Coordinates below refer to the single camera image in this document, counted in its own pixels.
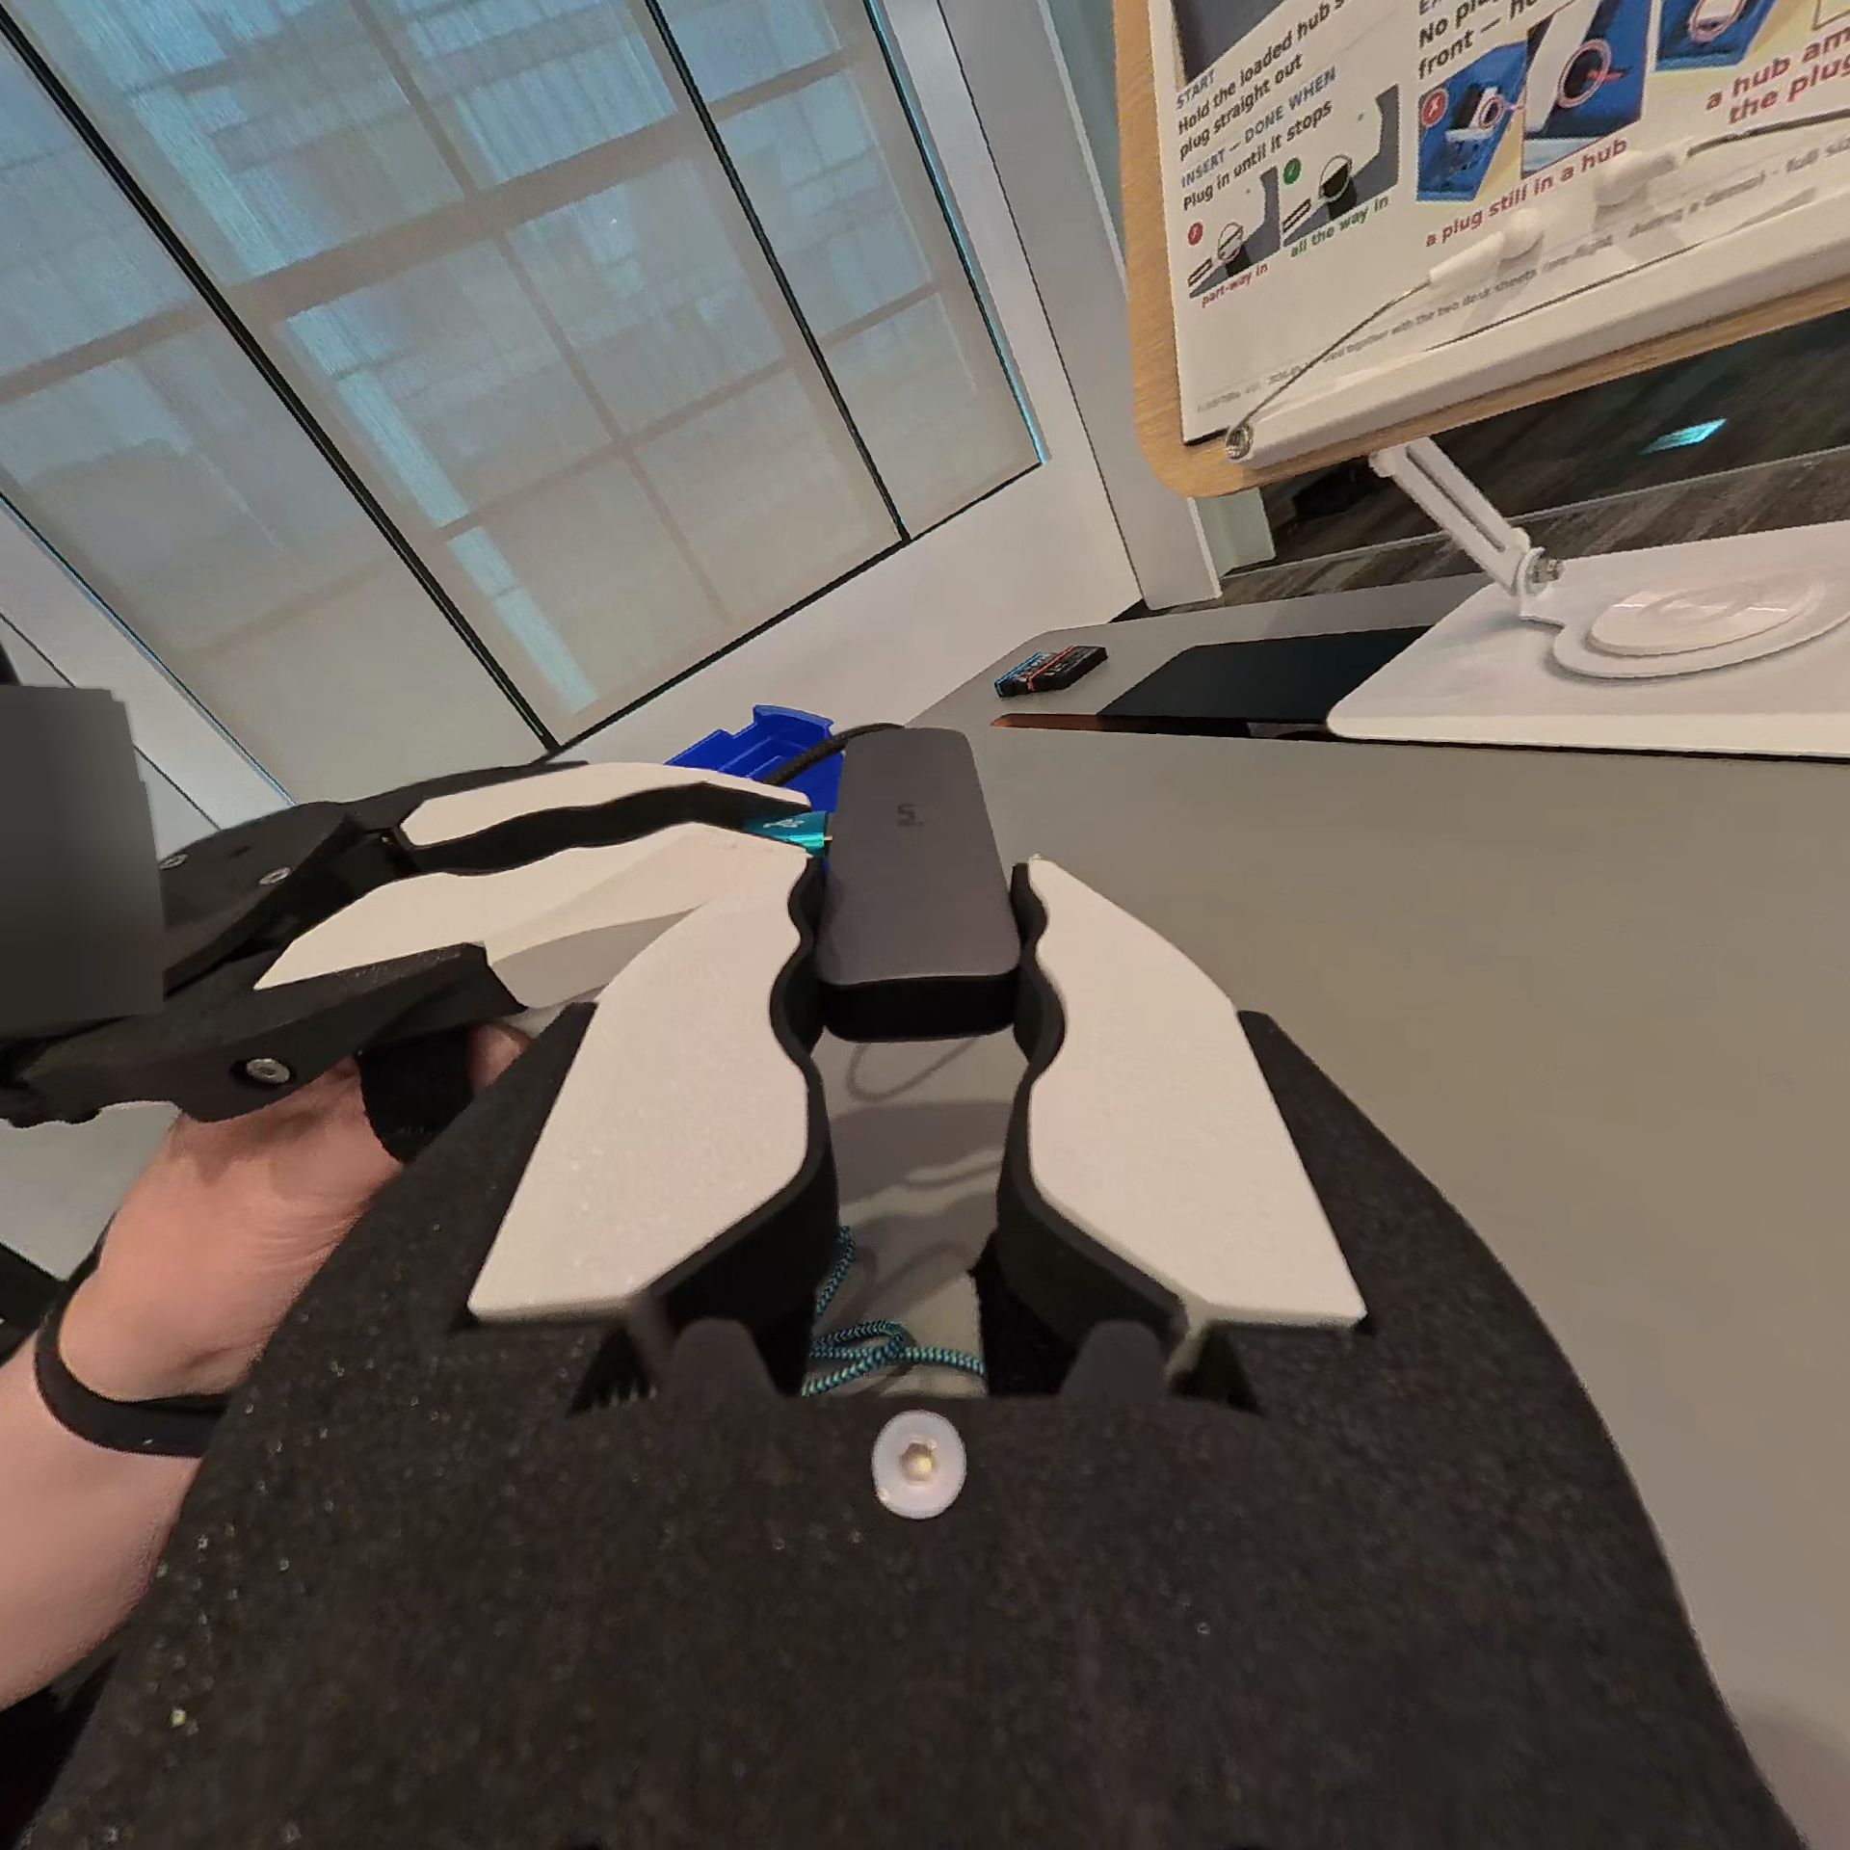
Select frosted glass window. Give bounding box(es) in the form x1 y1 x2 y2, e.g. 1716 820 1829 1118
0 0 1044 768

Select grey usb hub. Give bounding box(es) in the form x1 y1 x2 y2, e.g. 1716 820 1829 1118
812 726 1024 1043

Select person's left hand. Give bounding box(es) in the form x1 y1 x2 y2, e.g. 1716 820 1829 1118
65 1017 529 1403

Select person's left forearm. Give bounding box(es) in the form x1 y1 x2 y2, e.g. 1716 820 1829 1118
0 1345 196 1716

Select printed instruction sheet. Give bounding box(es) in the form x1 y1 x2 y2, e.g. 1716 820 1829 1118
1149 0 1850 450

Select teal braided cable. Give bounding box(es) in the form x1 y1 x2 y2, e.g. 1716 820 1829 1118
743 810 988 1402

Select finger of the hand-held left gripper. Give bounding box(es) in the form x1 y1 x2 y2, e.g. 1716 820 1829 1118
256 831 810 1013
395 763 810 877

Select blue plastic bin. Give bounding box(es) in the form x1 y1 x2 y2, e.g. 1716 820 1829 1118
665 706 842 813

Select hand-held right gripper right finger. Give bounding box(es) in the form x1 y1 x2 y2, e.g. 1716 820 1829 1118
996 860 1367 1346

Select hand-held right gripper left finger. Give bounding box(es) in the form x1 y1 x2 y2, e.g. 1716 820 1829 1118
466 869 836 1331

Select wooden document stand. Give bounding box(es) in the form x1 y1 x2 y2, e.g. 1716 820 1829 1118
1113 0 1850 760

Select black flat panel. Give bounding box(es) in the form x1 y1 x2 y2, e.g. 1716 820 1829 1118
1095 623 1431 722

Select black wrist band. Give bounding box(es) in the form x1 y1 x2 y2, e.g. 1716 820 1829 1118
31 1294 226 1458

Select black hub cable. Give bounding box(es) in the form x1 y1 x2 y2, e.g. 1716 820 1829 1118
762 721 910 785

